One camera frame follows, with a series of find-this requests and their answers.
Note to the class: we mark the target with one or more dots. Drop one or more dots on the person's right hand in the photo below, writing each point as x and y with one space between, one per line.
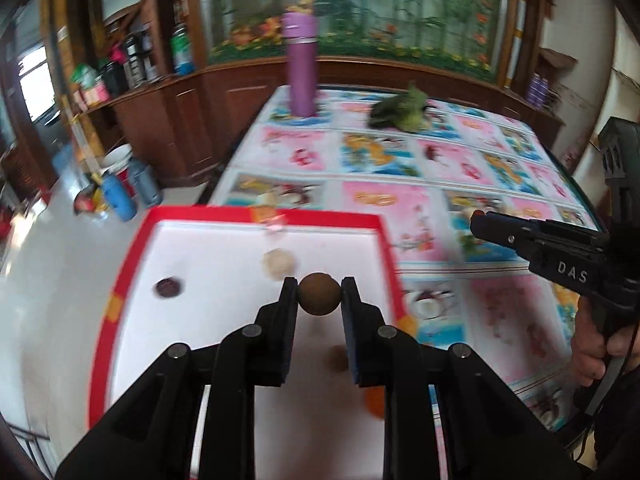
590 347

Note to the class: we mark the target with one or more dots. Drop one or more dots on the small orange tangerine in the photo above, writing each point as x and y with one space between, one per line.
374 401

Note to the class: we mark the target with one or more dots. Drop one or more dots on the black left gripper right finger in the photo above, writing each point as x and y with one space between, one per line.
378 354

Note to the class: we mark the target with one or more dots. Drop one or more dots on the red white tray box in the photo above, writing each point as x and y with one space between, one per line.
315 425

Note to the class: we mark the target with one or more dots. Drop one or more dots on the blue thermos flask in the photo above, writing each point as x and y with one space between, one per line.
117 197

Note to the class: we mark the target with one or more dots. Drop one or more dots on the pale sugarcane piece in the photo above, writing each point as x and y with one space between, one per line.
279 263

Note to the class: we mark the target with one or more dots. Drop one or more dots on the wooden cabinet with aquarium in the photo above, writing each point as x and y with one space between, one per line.
218 62

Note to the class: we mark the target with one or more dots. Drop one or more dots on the colourful fruit print tablecloth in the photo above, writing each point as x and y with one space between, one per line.
425 186

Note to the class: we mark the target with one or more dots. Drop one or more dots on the brown round longan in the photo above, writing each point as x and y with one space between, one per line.
319 294

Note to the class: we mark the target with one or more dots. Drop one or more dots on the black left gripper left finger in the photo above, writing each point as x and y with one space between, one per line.
259 354

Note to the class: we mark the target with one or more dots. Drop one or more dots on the dark red jujube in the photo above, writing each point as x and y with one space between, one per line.
170 287

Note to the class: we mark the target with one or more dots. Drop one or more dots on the purple thermos bottle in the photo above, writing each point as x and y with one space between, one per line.
300 33

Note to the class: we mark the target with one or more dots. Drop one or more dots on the grey thermos flask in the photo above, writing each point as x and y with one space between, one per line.
142 180

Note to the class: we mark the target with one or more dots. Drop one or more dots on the green leafy vegetable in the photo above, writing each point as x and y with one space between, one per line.
403 111

